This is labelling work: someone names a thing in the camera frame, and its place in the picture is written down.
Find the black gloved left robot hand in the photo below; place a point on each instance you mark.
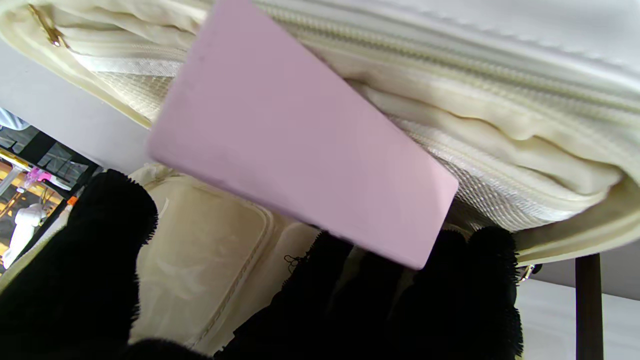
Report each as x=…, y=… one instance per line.
x=350, y=310

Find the pink floral jewelry box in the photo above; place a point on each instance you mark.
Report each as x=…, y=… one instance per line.
x=300, y=135

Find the brown wooden jewelry stand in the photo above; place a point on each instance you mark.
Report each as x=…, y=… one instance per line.
x=589, y=305

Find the cream leather zip bag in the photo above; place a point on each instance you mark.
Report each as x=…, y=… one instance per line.
x=500, y=100

